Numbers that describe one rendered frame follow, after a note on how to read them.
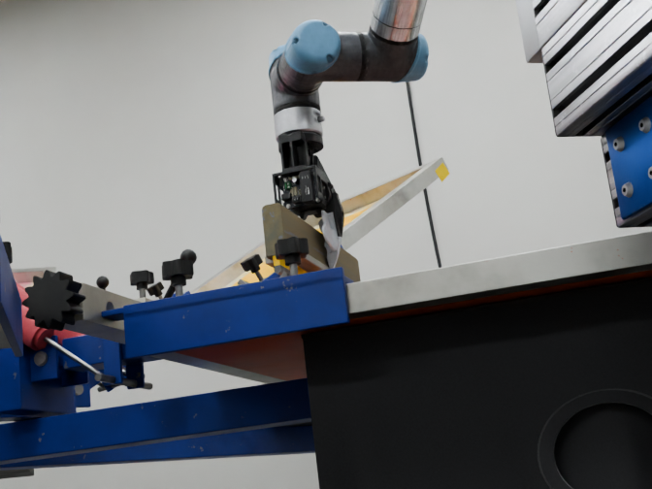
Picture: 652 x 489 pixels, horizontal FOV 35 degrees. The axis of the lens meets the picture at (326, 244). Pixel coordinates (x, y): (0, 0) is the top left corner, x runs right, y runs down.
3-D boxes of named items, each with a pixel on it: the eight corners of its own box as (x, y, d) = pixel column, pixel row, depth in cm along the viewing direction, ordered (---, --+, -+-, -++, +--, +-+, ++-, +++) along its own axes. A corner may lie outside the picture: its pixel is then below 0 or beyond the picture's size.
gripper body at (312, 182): (273, 211, 156) (266, 136, 159) (292, 224, 164) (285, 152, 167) (321, 201, 154) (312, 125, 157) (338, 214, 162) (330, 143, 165)
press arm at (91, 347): (177, 357, 167) (174, 327, 168) (159, 353, 162) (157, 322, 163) (81, 373, 172) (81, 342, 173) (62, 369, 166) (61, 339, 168)
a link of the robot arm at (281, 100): (272, 38, 161) (262, 62, 169) (278, 103, 159) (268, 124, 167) (320, 39, 164) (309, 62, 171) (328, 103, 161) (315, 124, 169)
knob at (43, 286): (98, 329, 132) (95, 273, 134) (75, 323, 127) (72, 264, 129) (48, 338, 134) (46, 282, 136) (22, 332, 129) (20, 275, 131)
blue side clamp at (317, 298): (359, 328, 129) (353, 274, 131) (347, 322, 124) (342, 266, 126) (144, 363, 137) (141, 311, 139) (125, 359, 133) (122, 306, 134)
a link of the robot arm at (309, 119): (283, 128, 168) (330, 117, 166) (285, 154, 167) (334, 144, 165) (266, 113, 162) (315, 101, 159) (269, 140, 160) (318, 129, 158)
